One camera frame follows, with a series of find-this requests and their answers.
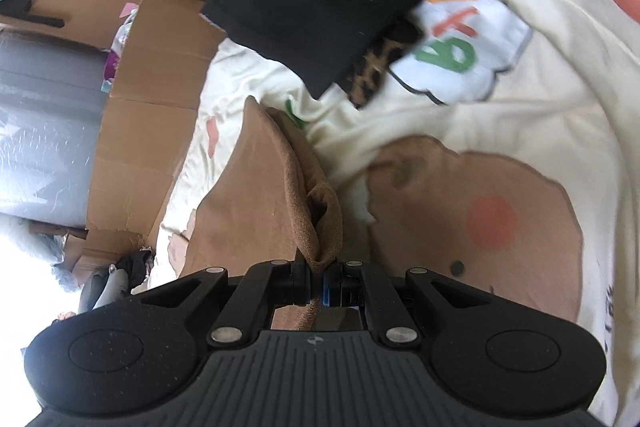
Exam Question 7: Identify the cream bear print blanket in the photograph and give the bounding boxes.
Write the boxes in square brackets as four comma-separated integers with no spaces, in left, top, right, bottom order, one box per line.
[150,0,640,427]

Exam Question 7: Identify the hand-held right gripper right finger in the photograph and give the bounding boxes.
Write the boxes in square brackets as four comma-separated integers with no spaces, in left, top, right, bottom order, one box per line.
[322,263,526,348]

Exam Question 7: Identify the grey neck pillow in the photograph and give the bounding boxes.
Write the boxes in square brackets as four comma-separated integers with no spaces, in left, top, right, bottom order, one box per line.
[80,264,131,313]

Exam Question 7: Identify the brown printed t-shirt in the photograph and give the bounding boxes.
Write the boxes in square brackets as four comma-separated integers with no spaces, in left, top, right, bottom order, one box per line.
[180,96,346,333]

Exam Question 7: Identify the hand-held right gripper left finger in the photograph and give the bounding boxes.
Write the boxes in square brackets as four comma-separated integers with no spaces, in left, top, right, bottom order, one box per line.
[107,249,313,349]

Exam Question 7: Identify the low folded cardboard sheet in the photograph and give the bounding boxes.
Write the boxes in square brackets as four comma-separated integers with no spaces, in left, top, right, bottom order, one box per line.
[60,0,228,278]

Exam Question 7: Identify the grey plastic wrapped mattress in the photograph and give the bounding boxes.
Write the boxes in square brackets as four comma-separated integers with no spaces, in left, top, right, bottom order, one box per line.
[0,29,108,228]

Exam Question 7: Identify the purple white detergent bag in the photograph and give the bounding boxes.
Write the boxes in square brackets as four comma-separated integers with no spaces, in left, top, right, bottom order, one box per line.
[102,4,141,92]

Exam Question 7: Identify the leopard print cloth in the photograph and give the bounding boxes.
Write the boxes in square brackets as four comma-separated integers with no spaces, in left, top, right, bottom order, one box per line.
[345,19,426,108]

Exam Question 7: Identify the black crumpled garment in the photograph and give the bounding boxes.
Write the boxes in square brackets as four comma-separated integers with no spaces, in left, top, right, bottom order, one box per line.
[112,252,153,288]

